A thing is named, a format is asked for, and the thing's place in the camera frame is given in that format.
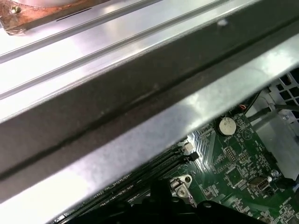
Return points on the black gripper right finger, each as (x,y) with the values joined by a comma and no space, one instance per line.
(187,214)

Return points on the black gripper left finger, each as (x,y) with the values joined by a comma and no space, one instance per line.
(140,214)

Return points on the CPU socket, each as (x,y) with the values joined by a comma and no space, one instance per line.
(181,186)

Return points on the metal internal USB port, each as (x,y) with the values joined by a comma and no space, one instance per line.
(259,184)

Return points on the green motherboard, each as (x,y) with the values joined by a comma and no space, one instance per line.
(245,149)

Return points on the silver coin cell battery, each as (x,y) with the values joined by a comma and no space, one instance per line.
(226,126)

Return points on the silver board screw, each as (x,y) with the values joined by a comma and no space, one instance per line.
(275,173)

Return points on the black open PC case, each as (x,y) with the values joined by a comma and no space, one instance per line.
(116,93)

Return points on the square brown base plate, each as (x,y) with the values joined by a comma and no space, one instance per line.
(35,16)

